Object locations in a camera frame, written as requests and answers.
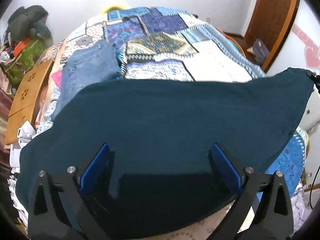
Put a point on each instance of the brown wooden door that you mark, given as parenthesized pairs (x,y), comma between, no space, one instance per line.
(271,22)

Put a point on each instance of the white crumpled sheet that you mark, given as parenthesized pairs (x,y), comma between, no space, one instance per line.
(16,147)

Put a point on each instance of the small white digital clock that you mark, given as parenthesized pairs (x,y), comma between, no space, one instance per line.
(19,133)

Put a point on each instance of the orange box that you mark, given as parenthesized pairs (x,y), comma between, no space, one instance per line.
(20,46)

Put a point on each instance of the bamboo laptop tray table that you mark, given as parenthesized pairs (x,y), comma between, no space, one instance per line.
(25,105)

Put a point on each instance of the blue patchwork bedspread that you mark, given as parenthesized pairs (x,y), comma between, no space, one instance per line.
(160,43)

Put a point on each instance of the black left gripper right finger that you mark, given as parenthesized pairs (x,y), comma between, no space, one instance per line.
(262,208)

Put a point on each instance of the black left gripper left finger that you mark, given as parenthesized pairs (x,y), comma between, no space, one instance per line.
(57,209)

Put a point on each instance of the folded blue denim jeans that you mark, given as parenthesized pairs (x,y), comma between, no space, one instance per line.
(86,67)

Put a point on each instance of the yellow curved headboard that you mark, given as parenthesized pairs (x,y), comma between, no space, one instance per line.
(112,8)

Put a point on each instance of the green patterned storage bag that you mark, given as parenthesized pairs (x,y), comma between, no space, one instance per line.
(24,61)

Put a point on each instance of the dark teal fleece pants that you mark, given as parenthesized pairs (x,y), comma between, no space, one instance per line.
(161,177)

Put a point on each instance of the pink folded garment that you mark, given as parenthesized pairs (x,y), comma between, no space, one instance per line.
(57,78)

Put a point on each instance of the dark grey jacket pile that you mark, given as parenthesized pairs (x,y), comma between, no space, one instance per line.
(21,21)

